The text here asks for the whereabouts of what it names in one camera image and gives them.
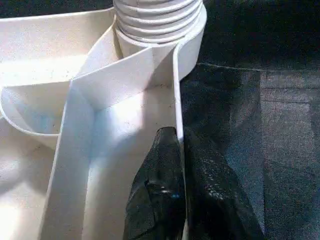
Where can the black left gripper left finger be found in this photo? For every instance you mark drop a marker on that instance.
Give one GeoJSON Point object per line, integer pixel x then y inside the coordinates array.
{"type": "Point", "coordinates": [157, 195]}

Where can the white plastic table top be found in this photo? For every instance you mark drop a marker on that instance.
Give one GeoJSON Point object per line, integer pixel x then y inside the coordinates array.
{"type": "Point", "coordinates": [75, 125]}

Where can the white plastic table leg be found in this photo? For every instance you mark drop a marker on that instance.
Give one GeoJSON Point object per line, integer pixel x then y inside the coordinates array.
{"type": "Point", "coordinates": [160, 20]}

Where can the black table mat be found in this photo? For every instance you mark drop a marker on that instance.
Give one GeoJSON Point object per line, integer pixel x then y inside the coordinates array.
{"type": "Point", "coordinates": [265, 100]}

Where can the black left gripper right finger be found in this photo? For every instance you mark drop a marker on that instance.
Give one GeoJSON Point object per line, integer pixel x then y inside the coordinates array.
{"type": "Point", "coordinates": [217, 200]}

